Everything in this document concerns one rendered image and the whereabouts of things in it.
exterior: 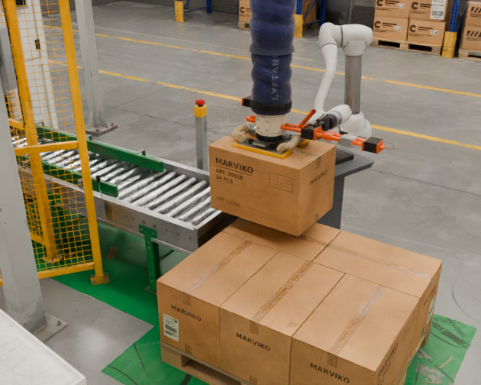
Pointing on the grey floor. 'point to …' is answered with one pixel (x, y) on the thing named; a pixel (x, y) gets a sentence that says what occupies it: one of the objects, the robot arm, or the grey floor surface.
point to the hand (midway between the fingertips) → (314, 131)
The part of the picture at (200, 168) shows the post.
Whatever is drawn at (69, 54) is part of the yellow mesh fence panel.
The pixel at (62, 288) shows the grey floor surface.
